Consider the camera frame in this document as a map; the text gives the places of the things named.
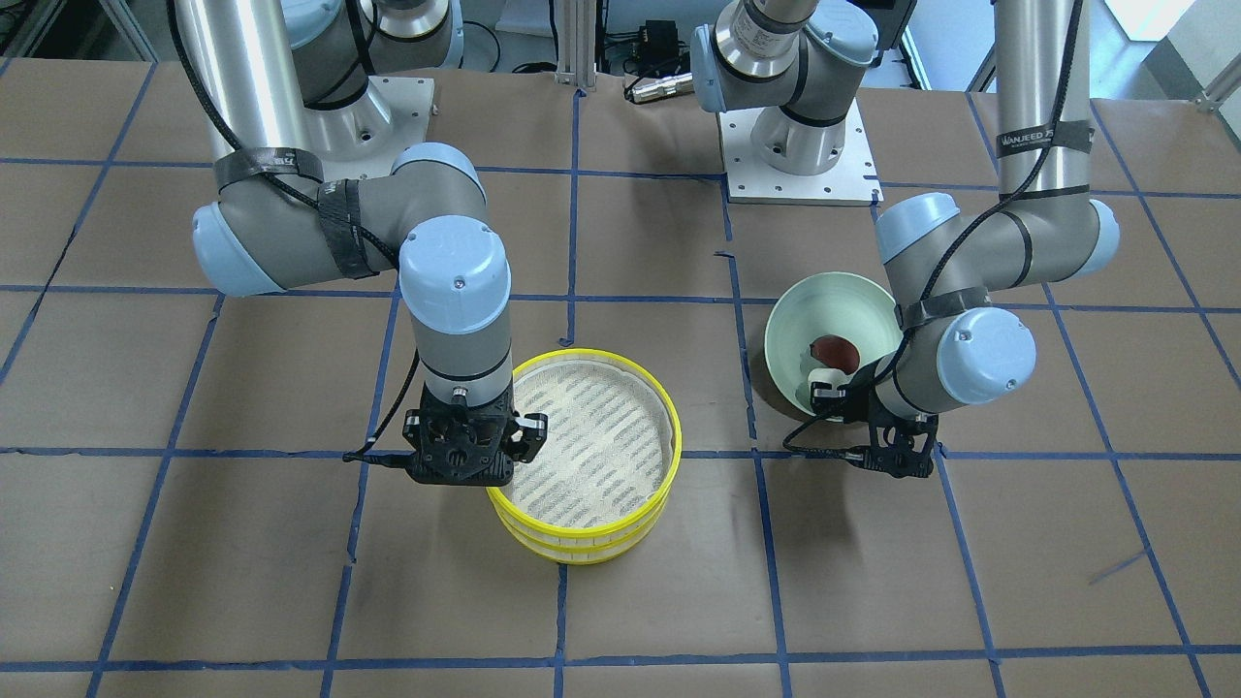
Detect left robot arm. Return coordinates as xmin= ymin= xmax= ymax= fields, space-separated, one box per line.
xmin=689 ymin=1 xmax=1119 ymax=478

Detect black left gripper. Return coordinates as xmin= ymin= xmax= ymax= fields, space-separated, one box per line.
xmin=781 ymin=361 xmax=939 ymax=478

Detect yellow top steamer layer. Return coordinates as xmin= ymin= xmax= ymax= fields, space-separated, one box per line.
xmin=488 ymin=348 xmax=684 ymax=538

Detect aluminium frame post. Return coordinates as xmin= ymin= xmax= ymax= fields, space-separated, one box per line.
xmin=553 ymin=0 xmax=602 ymax=93

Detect silver cylindrical connector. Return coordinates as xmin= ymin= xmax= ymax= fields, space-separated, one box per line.
xmin=623 ymin=75 xmax=694 ymax=106

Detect black cables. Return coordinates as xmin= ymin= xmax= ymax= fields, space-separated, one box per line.
xmin=460 ymin=19 xmax=557 ymax=75

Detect yellow bottom steamer layer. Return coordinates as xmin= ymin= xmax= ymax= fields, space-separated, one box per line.
xmin=494 ymin=504 xmax=665 ymax=565

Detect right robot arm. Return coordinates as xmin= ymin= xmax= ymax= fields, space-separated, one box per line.
xmin=168 ymin=1 xmax=547 ymax=487

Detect mint green plate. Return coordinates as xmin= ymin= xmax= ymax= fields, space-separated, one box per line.
xmin=764 ymin=272 xmax=903 ymax=415

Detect white bun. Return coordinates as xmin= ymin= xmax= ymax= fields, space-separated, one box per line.
xmin=805 ymin=366 xmax=853 ymax=414

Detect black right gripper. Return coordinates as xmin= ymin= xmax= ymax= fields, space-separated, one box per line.
xmin=402 ymin=386 xmax=549 ymax=487

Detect brown bun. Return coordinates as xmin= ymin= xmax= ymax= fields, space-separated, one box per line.
xmin=810 ymin=334 xmax=861 ymax=375

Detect black power adapter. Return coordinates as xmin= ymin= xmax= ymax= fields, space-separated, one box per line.
xmin=633 ymin=19 xmax=680 ymax=66

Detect yellow steamer layer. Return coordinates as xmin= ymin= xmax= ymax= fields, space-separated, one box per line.
xmin=488 ymin=348 xmax=684 ymax=538
xmin=494 ymin=504 xmax=665 ymax=565

